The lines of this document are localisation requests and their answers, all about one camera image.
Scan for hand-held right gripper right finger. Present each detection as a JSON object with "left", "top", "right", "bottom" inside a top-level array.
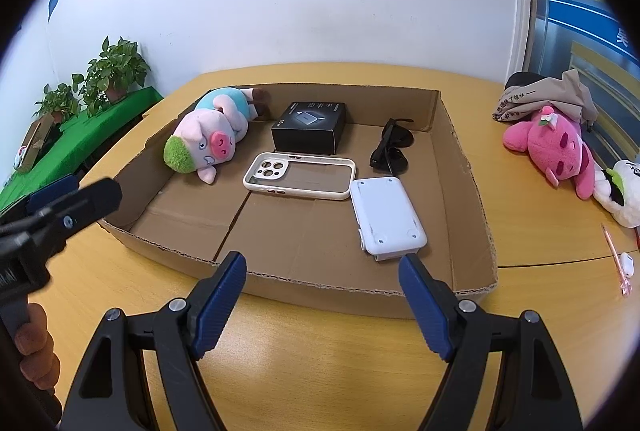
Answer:
[{"left": 398, "top": 253, "right": 585, "bottom": 431}]

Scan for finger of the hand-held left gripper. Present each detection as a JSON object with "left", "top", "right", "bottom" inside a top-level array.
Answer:
[
  {"left": 45, "top": 178, "right": 124, "bottom": 242},
  {"left": 25, "top": 175, "right": 82, "bottom": 216}
]

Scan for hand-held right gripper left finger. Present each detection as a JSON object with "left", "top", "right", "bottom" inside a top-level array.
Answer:
[{"left": 59, "top": 251, "right": 248, "bottom": 431}]

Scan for brown cardboard box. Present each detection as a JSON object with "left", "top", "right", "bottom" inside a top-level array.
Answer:
[{"left": 97, "top": 82, "right": 499, "bottom": 321}]

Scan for white plastic device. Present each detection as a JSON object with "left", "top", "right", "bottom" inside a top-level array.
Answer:
[{"left": 349, "top": 176, "right": 428, "bottom": 262}]

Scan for pig plush toy teal shirt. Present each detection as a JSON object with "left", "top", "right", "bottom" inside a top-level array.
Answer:
[{"left": 163, "top": 86, "right": 271, "bottom": 184}]

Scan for white phone case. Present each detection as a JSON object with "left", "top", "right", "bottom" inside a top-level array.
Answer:
[{"left": 243, "top": 152, "right": 357, "bottom": 202}]

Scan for black sunglasses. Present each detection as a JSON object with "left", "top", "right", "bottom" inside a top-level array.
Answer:
[{"left": 370, "top": 117, "right": 415, "bottom": 176}]

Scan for black product box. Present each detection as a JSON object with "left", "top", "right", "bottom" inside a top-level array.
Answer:
[{"left": 271, "top": 100, "right": 348, "bottom": 157}]

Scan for person's left hand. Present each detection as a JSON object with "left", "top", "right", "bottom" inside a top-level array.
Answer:
[{"left": 12, "top": 301, "right": 62, "bottom": 394}]

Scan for small cardboard carton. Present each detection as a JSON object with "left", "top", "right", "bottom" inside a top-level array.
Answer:
[{"left": 14, "top": 114, "right": 55, "bottom": 174}]

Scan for green table cloth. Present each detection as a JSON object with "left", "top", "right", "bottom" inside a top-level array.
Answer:
[{"left": 0, "top": 86, "right": 166, "bottom": 212}]

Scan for small potted green plant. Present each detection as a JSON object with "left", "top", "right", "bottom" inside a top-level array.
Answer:
[{"left": 34, "top": 84, "right": 81, "bottom": 124}]

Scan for large potted green plant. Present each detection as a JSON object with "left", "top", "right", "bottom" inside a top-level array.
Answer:
[{"left": 72, "top": 36, "right": 152, "bottom": 118}]

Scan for pink pen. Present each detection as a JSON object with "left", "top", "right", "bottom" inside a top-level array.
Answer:
[{"left": 601, "top": 223, "right": 632, "bottom": 297}]

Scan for pink plush toy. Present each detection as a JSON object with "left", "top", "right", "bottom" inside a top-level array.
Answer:
[{"left": 502, "top": 106, "right": 598, "bottom": 201}]

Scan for white panda plush toy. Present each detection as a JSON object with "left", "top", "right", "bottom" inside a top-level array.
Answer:
[{"left": 594, "top": 160, "right": 640, "bottom": 228}]

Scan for dark cloth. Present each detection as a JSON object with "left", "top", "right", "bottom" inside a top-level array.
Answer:
[{"left": 504, "top": 72, "right": 543, "bottom": 91}]

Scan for blue door banner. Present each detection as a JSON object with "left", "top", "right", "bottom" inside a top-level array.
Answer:
[{"left": 547, "top": 0, "right": 640, "bottom": 59}]

